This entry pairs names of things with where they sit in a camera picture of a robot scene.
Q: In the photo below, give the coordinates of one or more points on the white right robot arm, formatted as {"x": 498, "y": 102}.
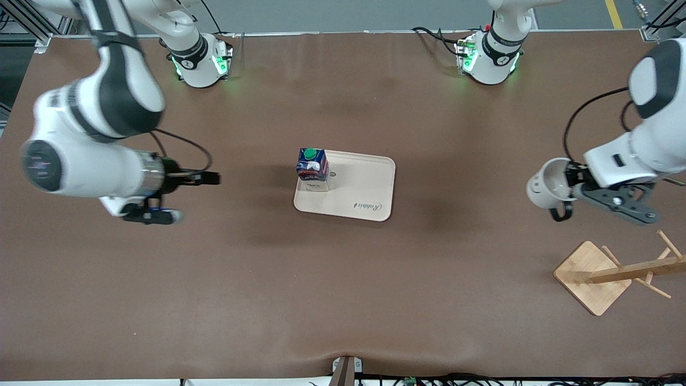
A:
{"x": 80, "y": 166}

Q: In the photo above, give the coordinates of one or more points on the wooden cup rack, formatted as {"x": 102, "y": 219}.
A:
{"x": 592, "y": 279}

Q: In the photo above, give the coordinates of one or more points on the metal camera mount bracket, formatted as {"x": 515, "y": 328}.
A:
{"x": 347, "y": 370}

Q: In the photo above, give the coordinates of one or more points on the blue milk carton green cap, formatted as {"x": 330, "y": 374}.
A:
{"x": 312, "y": 170}

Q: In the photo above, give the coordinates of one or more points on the brown table mat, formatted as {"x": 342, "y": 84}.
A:
{"x": 214, "y": 295}

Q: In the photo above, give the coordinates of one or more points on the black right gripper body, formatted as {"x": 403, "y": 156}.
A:
{"x": 173, "y": 176}

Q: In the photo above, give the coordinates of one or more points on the cream plastic tray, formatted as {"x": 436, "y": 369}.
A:
{"x": 353, "y": 187}

